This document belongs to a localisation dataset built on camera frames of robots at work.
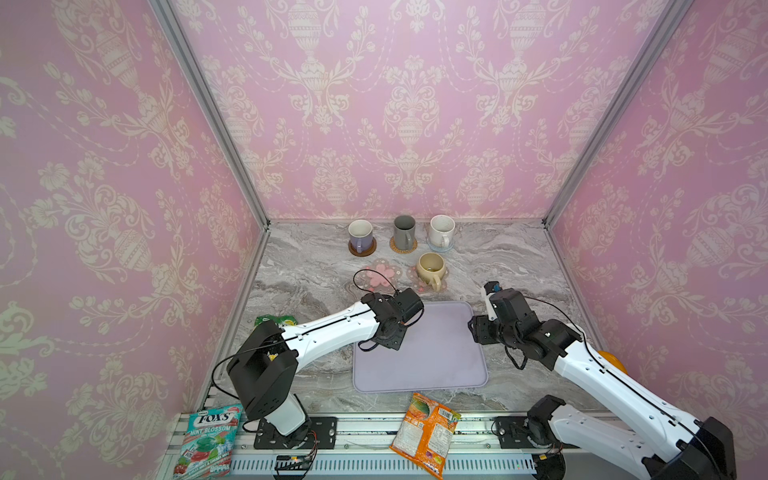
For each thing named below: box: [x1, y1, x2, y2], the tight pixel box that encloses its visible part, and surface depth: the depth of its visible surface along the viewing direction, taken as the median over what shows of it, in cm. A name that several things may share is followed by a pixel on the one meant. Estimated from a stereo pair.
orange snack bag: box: [389, 392, 462, 479], surface depth 74 cm
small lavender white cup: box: [348, 219, 373, 254], surface depth 108 cm
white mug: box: [429, 214, 456, 249], surface depth 109 cm
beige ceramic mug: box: [416, 252, 446, 292], surface depth 99 cm
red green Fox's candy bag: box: [173, 404, 243, 480], surface depth 72 cm
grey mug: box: [394, 214, 417, 251], surface depth 108 cm
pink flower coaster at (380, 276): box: [360, 258, 401, 293], surface depth 105 cm
